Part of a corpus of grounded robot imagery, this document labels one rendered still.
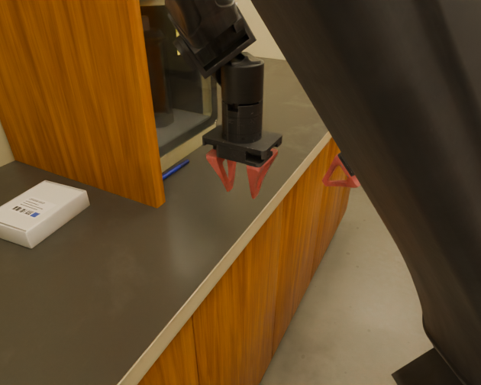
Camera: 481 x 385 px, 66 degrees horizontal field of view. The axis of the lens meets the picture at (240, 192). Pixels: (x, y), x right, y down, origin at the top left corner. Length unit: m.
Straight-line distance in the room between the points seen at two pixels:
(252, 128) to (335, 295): 1.51
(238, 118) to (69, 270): 0.41
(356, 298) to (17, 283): 1.55
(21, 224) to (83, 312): 0.25
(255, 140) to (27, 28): 0.56
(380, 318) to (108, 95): 1.54
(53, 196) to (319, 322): 1.32
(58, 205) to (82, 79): 0.26
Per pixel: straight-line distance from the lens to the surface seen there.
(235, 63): 0.49
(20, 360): 0.63
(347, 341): 1.79
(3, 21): 0.97
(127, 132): 0.78
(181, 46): 0.47
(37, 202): 0.87
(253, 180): 0.53
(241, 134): 0.51
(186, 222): 0.78
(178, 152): 1.00
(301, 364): 1.68
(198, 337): 0.80
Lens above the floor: 1.40
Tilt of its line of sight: 32 degrees down
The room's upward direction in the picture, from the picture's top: straight up
